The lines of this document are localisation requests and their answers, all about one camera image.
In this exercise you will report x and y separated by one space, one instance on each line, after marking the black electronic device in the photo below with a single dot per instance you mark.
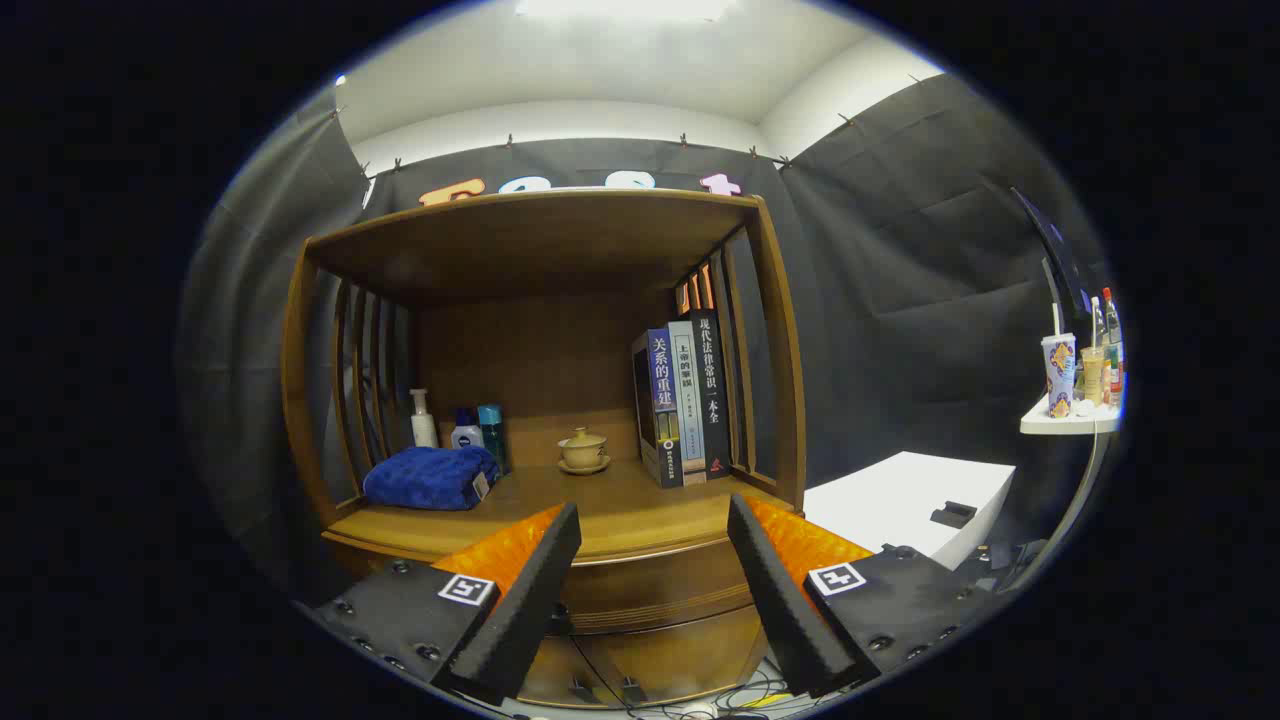
1000 560

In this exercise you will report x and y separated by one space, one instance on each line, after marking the white pump bottle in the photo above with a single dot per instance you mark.
424 428

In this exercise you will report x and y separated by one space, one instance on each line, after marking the folded blue towel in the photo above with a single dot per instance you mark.
425 478

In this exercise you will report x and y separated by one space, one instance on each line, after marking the pale spine book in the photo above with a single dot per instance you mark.
688 400

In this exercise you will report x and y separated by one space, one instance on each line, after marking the patterned paper cup with straw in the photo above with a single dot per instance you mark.
1059 375

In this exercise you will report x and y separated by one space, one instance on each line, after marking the beige lidded teacup with saucer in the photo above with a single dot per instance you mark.
583 450

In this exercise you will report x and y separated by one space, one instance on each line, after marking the brown wooden cabinet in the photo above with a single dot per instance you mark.
530 240

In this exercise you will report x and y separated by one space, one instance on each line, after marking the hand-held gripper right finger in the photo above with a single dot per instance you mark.
790 610

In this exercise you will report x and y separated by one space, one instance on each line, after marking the ceiling light panel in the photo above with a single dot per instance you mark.
625 8

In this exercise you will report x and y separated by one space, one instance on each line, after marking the wooden countertop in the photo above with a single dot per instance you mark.
620 510

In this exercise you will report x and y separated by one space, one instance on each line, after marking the wooden drawer with black knob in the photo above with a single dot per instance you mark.
650 590

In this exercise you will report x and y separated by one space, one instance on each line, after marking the white drawer unit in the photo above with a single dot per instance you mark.
900 500

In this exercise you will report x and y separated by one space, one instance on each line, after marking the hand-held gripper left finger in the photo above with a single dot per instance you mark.
520 610

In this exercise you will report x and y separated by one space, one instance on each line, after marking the clear plastic bottle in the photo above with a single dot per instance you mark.
1112 330

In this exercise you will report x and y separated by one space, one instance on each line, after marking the blue cylinder bottle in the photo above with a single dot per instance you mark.
492 430

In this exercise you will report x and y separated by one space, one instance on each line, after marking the white bottle with blue cap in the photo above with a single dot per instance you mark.
467 435

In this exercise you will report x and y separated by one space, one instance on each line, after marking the blue spine book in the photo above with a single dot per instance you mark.
665 400

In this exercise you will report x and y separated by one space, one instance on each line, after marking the black spine book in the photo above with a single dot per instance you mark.
710 390

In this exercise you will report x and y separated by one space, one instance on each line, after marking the dark monitor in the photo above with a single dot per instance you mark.
1055 250

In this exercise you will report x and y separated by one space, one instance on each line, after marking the white wall shelf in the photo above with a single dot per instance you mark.
1060 423

